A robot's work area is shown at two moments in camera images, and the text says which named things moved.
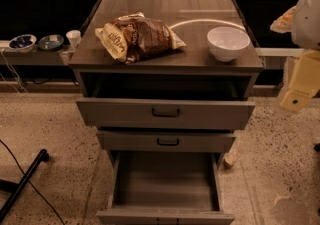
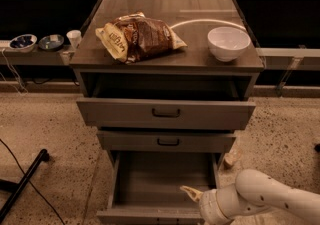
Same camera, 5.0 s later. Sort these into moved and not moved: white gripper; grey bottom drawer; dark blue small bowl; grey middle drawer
Moved: white gripper
Not moved: grey middle drawer; dark blue small bowl; grey bottom drawer
